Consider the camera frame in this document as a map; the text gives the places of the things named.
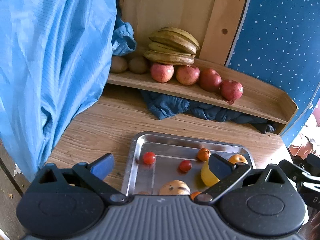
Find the wooden shelf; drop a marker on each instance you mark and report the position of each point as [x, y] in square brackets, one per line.
[262, 100]

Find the pale spotted pear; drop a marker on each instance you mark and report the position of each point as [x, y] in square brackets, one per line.
[173, 187]

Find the metal tray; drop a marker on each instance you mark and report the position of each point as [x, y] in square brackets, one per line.
[170, 152]

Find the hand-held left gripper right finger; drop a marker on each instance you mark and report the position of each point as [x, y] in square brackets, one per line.
[220, 166]

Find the yellow lemon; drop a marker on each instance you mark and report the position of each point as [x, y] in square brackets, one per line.
[207, 176]

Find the light blue plastic cover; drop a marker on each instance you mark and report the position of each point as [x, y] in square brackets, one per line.
[50, 67]

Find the bunch of bananas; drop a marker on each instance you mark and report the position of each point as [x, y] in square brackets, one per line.
[172, 45]

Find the red apple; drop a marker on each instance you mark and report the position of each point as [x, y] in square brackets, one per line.
[231, 90]
[188, 75]
[210, 80]
[162, 72]

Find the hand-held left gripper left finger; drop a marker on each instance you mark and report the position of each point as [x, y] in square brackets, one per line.
[102, 166]

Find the blue plastic bag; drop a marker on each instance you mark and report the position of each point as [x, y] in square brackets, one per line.
[122, 40]

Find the blue dotted fabric wardrobe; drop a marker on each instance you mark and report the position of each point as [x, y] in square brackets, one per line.
[275, 42]

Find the brown kiwi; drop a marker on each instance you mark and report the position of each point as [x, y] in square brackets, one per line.
[138, 65]
[118, 65]

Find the wooden cabinet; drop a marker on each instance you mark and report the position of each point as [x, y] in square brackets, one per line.
[175, 5]

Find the small tangerine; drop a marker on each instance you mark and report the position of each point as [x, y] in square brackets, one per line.
[203, 154]
[195, 195]

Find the dark blue cloth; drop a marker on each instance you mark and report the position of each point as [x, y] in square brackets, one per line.
[170, 105]

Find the red cherry tomato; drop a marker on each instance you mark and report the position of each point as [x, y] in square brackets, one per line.
[149, 158]
[185, 165]

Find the orange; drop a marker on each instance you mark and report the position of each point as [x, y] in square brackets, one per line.
[238, 158]

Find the pink bedding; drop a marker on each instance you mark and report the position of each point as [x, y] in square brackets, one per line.
[305, 142]

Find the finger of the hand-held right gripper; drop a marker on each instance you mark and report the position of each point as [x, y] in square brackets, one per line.
[295, 171]

